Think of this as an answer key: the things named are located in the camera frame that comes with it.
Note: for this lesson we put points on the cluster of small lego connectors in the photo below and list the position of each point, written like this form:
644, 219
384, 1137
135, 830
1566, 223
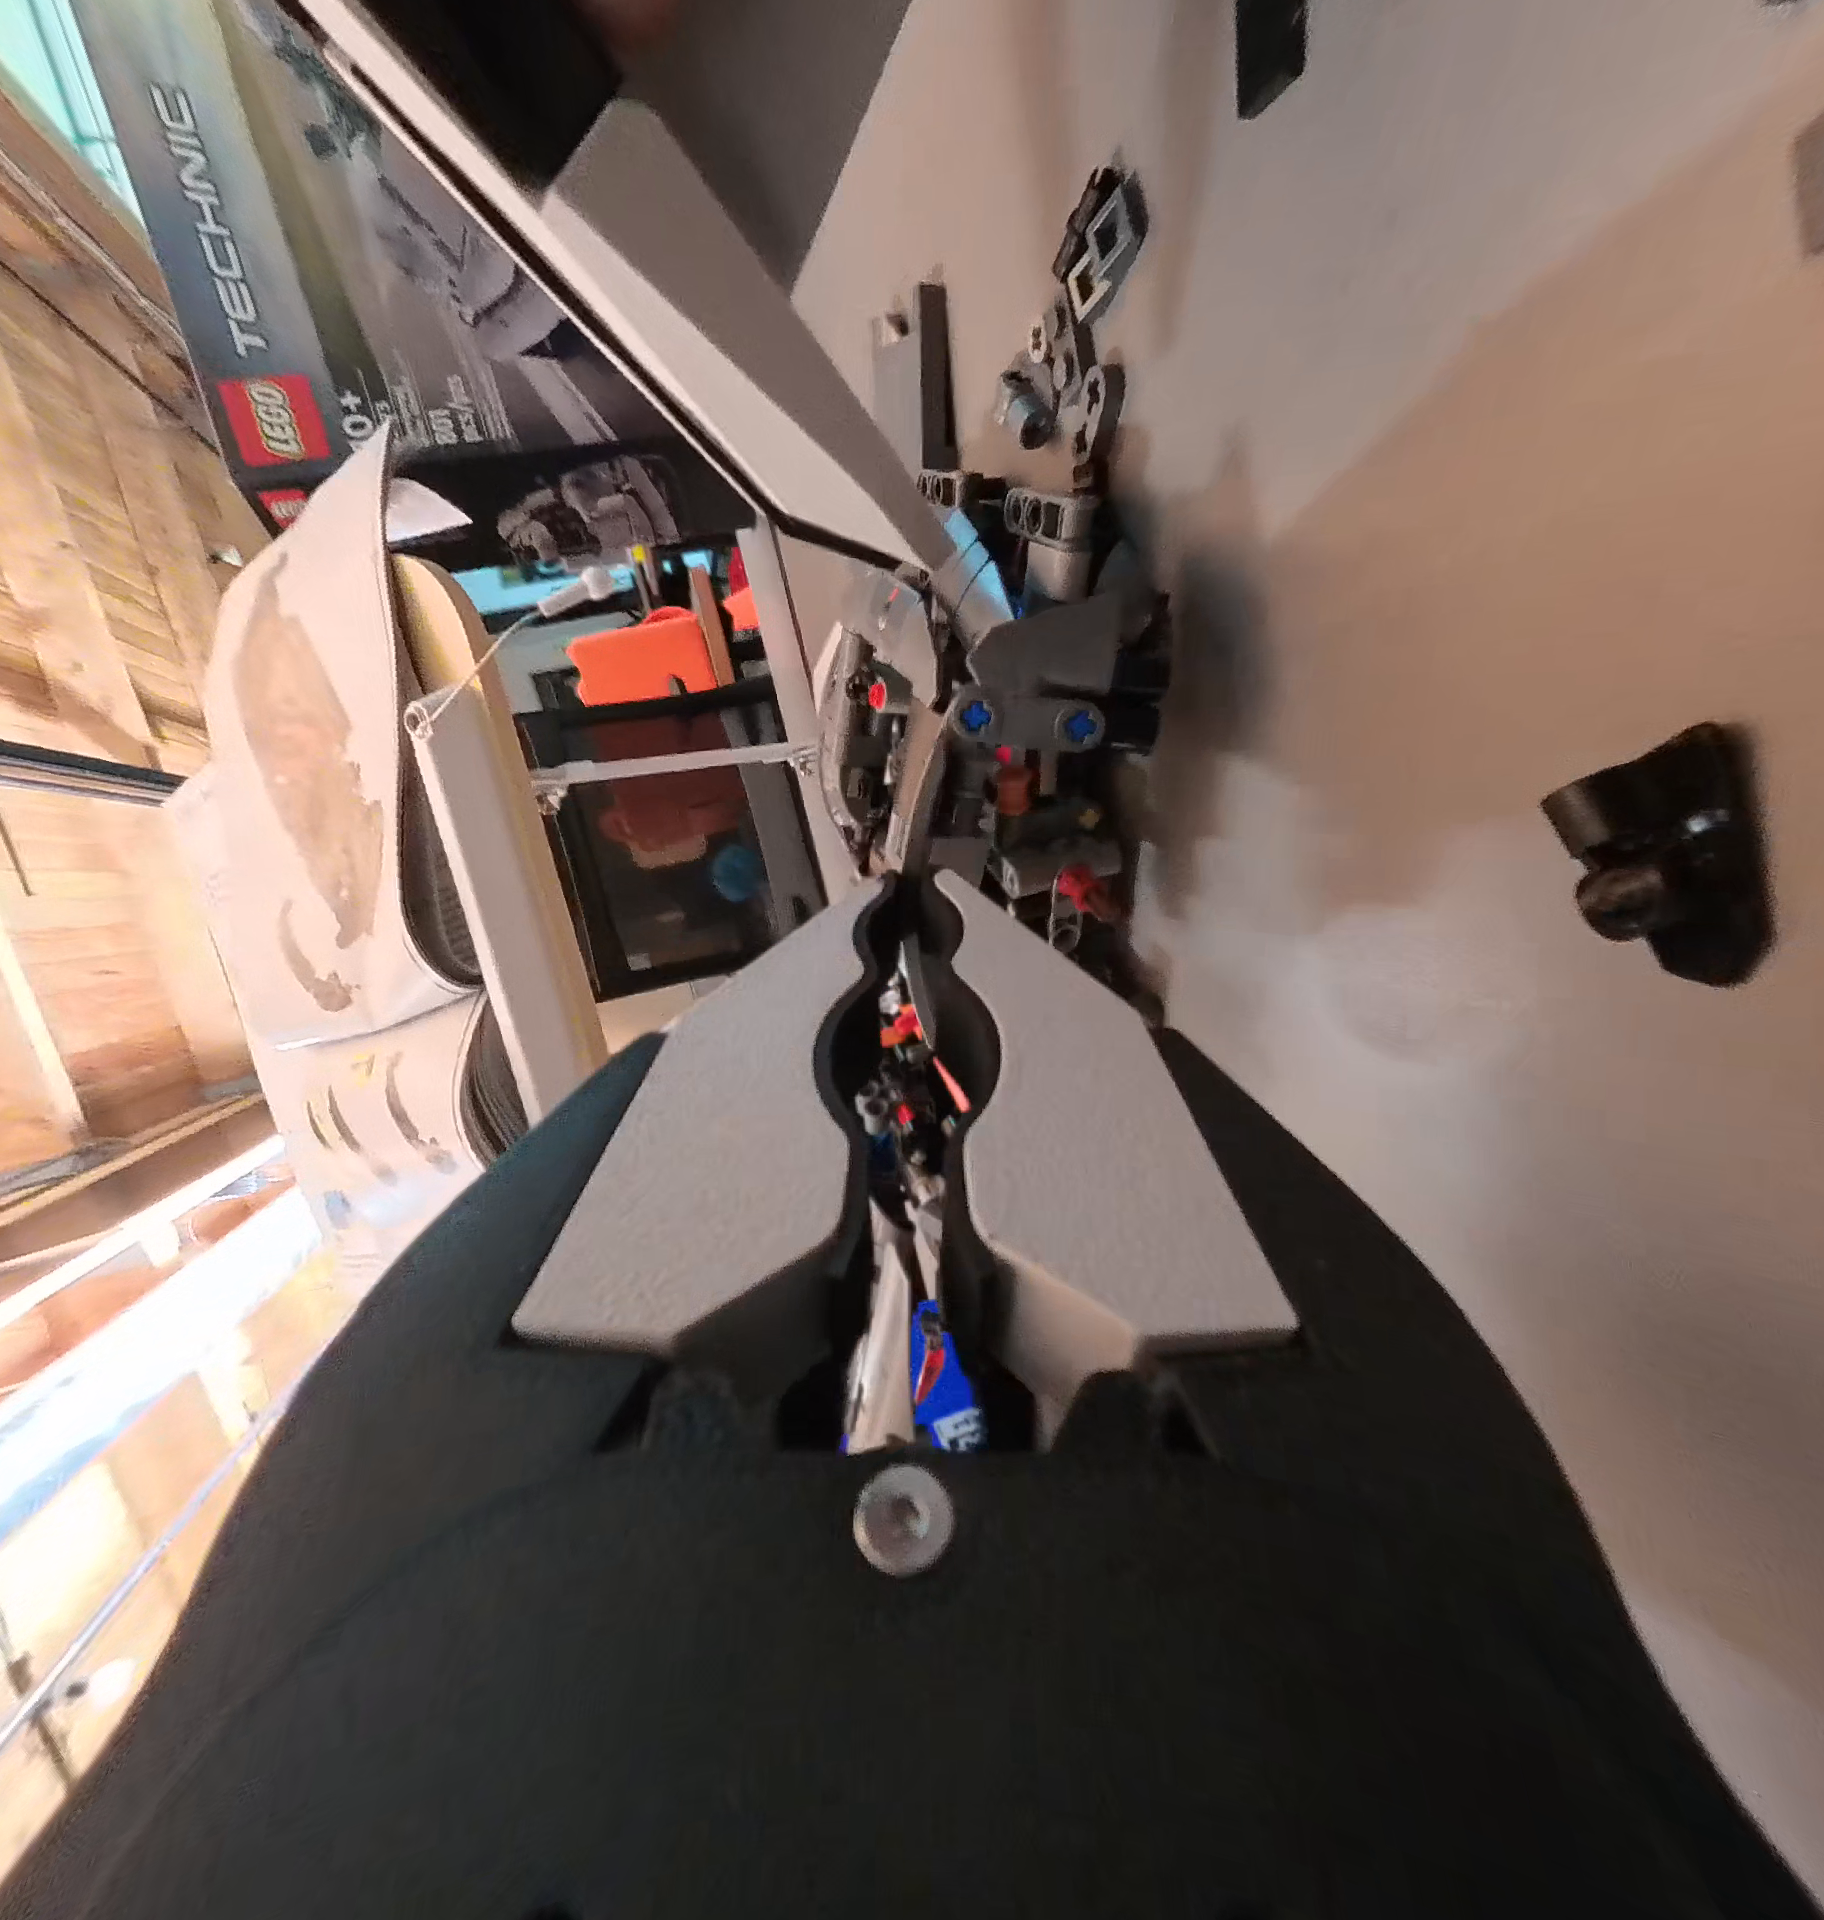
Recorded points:
1071, 383

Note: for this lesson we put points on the lego instruction booklet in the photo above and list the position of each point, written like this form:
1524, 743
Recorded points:
294, 722

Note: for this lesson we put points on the black flat lego tile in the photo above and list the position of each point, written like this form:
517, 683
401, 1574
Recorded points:
1274, 55

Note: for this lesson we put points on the orange red plastic object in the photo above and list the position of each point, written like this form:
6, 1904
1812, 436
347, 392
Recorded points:
644, 652

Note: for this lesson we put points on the grey lego car model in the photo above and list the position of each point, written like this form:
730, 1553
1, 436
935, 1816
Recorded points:
1062, 645

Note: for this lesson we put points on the black lego set box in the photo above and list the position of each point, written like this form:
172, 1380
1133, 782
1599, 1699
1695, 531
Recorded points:
251, 223

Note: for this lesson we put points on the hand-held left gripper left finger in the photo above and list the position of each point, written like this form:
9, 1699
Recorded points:
687, 1200

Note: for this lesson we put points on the light grey lego plate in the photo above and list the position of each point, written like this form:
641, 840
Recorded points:
1100, 239

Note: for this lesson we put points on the black lego wedge piece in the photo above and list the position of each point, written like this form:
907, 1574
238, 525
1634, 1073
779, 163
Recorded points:
1662, 854

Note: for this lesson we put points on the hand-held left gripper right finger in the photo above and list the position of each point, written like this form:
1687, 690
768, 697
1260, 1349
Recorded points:
1137, 1200

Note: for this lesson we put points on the wooden and white book stand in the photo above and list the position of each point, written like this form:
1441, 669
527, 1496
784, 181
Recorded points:
506, 900

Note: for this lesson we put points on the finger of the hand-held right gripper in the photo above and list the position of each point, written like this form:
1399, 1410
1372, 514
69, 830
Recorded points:
734, 346

